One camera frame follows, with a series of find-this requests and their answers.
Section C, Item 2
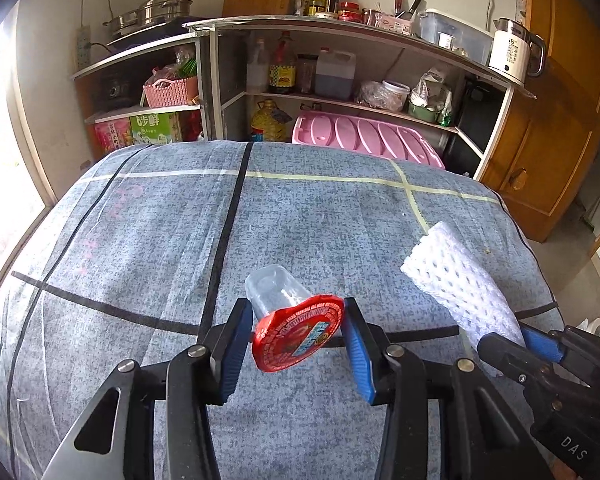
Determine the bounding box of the red lidded jelly cup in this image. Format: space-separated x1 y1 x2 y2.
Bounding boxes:
245 264 344 373

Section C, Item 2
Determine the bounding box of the blue plaid tablecloth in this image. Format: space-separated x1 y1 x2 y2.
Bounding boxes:
0 141 564 479

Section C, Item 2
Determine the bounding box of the wooden door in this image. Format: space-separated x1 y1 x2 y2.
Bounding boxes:
480 0 600 243

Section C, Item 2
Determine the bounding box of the green cardboard box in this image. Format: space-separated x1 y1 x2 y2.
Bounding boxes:
130 113 182 145

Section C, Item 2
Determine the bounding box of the yellow cooking oil bottle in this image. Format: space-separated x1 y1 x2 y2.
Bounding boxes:
250 99 291 142

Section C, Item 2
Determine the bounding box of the pink storage box lid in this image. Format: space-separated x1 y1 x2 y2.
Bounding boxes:
291 110 444 169

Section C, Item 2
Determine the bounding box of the white metal shelf unit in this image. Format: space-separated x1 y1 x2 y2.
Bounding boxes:
73 16 531 178

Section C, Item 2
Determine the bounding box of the pink woven basket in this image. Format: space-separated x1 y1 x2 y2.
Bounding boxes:
143 76 198 107

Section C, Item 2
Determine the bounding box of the white electric kettle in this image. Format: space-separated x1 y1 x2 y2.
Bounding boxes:
489 18 547 86

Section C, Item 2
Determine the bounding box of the soy sauce bottle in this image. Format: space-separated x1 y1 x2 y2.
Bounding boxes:
268 32 297 93

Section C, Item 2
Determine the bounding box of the clear plastic storage container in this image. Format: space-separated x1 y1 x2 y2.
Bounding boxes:
417 9 493 66

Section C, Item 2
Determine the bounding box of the dark vinegar jug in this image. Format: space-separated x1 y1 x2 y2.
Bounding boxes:
314 48 356 101

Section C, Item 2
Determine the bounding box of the white power strip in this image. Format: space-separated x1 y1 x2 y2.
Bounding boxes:
76 25 91 70

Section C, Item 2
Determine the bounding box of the steel steamer pot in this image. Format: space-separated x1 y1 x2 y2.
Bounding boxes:
102 0 193 39

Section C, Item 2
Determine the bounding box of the red lidded jar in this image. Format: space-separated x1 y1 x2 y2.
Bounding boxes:
338 1 362 23

